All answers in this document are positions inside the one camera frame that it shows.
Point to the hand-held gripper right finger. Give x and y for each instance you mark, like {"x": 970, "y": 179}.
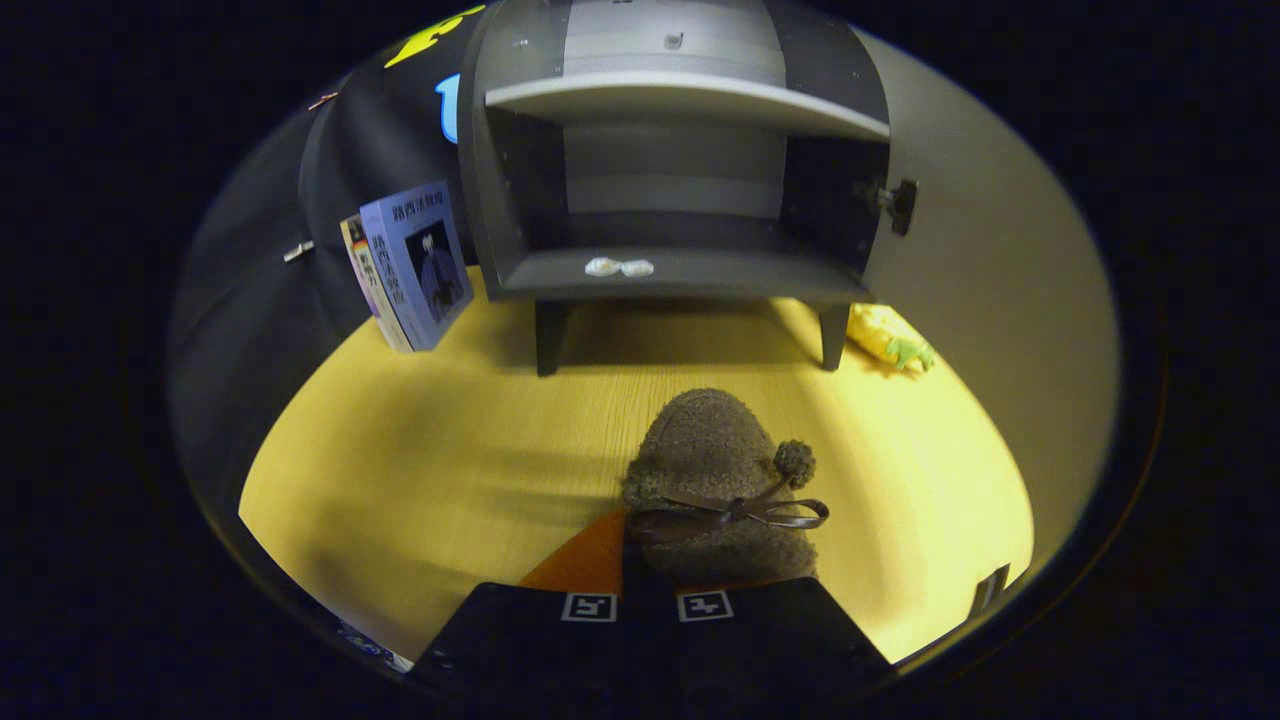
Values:
{"x": 780, "y": 640}

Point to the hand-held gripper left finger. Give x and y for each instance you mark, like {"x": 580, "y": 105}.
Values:
{"x": 520, "y": 640}

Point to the brown fuzzy shoe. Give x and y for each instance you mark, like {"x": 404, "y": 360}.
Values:
{"x": 710, "y": 440}

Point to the grey shoe cabinet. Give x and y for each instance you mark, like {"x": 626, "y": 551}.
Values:
{"x": 680, "y": 275}

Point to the beige shoe cabinet door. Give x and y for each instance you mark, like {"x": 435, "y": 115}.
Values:
{"x": 1000, "y": 250}

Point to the yellow plush toy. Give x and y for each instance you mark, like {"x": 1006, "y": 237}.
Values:
{"x": 885, "y": 335}

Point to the small white packet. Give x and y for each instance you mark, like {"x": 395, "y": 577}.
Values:
{"x": 637, "y": 268}
{"x": 602, "y": 266}

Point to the black backdrop cloth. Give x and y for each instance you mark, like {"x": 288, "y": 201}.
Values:
{"x": 250, "y": 300}

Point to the silver metal clip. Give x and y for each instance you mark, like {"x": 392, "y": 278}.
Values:
{"x": 297, "y": 250}

